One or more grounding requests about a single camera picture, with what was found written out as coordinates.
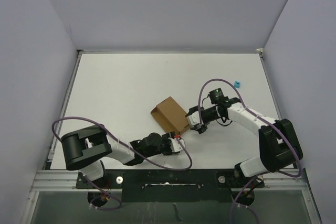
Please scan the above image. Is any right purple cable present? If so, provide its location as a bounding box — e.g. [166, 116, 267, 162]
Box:
[198, 78, 302, 224]

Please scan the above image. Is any purple cable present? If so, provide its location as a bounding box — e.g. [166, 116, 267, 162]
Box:
[51, 116, 193, 211]
[198, 78, 302, 224]

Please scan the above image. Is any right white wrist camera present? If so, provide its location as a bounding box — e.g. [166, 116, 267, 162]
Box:
[185, 111, 202, 131]

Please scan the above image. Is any small blue cube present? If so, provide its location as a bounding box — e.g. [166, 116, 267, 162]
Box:
[234, 81, 240, 88]

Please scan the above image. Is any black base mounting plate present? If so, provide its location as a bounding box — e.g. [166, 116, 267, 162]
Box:
[76, 168, 265, 208]

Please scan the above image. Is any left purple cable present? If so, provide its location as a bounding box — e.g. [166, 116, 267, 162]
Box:
[51, 116, 193, 211]

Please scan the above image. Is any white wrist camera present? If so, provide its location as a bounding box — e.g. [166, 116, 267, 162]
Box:
[185, 111, 202, 131]
[169, 135, 185, 154]

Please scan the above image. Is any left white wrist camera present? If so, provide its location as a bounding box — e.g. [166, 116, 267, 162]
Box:
[169, 135, 185, 154]

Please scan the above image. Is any aluminium table frame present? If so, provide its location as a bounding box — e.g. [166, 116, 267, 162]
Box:
[15, 47, 322, 224]

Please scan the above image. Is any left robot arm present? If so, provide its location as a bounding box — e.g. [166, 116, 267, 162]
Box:
[60, 125, 184, 188]

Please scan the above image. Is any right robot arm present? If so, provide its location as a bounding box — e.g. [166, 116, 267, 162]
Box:
[185, 88, 303, 187]

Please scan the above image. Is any brown cardboard box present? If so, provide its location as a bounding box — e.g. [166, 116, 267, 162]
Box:
[150, 97, 190, 135]

